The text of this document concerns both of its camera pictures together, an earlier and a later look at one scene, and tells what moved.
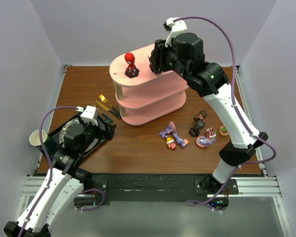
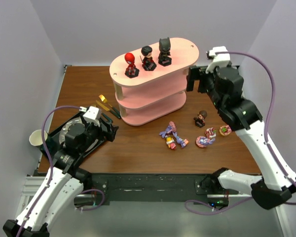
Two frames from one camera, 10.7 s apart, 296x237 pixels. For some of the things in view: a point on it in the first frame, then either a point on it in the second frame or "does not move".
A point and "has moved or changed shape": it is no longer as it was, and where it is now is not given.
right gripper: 155,59 to 201,80
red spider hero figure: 131,71 does not move
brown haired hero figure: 202,115 does not move
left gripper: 104,126 does not move
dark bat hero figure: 195,131 has moved or changed shape
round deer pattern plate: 64,129 does not move
